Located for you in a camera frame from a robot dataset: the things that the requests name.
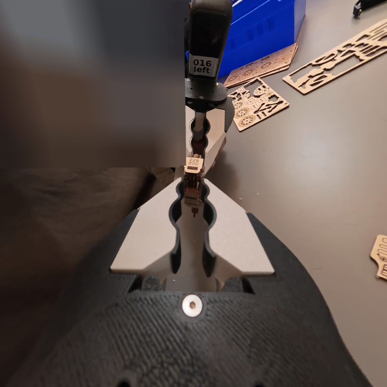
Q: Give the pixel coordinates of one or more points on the blue plastic bin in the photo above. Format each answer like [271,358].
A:
[266,30]

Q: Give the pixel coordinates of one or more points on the grey desk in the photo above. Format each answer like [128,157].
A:
[302,196]

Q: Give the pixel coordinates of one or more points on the stack of wooden puzzle sheets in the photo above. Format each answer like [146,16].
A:
[266,65]

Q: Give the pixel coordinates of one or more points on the wooden puzzle sheet with wheels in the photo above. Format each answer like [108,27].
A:
[260,104]

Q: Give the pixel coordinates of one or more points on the small wooden puzzle model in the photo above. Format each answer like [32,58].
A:
[192,181]

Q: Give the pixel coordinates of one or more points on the emptied wooden puzzle sheet frame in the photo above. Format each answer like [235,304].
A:
[305,79]

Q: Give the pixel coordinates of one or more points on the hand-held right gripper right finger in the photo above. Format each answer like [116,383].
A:
[238,242]

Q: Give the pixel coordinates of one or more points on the person's olive shirt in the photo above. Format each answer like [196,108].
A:
[60,226]

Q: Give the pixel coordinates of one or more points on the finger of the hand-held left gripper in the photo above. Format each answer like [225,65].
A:
[217,127]
[186,127]

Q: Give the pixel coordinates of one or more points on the person's left hand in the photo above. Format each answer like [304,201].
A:
[216,164]

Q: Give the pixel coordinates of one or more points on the wooden puzzle sheet with slots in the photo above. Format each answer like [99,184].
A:
[380,260]

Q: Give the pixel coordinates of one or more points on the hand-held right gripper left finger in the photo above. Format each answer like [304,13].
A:
[142,242]

